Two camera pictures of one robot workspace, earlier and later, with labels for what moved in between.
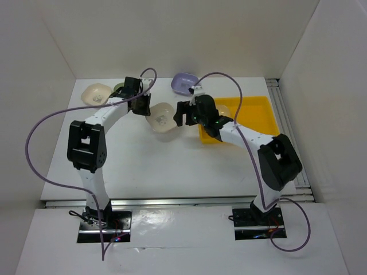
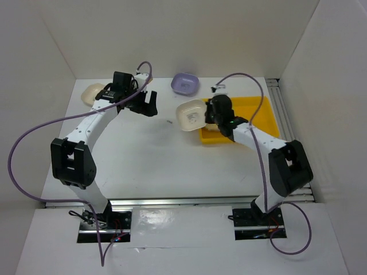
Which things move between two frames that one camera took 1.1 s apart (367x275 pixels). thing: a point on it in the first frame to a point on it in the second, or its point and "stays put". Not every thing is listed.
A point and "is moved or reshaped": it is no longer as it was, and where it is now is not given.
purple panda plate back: x=180 y=82 stays put
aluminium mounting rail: x=245 y=202 stays put
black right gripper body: x=202 y=120 to x=213 y=118
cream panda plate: x=161 y=119 is moved or reshaped
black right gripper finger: x=182 y=107 to x=210 y=109
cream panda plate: x=96 y=93 stays put
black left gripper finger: x=143 y=105 to x=152 y=110
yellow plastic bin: x=256 y=112 stays put
